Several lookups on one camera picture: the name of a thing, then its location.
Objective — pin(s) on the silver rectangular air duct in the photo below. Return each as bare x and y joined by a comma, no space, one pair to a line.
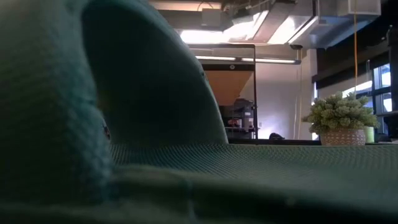
311,31

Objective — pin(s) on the green cup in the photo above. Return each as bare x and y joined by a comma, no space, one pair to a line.
370,135

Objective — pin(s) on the black rounded object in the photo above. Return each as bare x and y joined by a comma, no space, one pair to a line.
276,136

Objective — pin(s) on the black metal wood shelf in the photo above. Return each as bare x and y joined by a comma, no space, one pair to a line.
227,84

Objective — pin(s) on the fluorescent ceiling light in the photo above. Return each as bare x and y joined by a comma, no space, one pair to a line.
267,60

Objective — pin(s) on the black equipment cabinet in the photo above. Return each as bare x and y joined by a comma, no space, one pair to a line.
239,112

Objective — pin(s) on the green potted plant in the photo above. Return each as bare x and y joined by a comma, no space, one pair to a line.
339,115

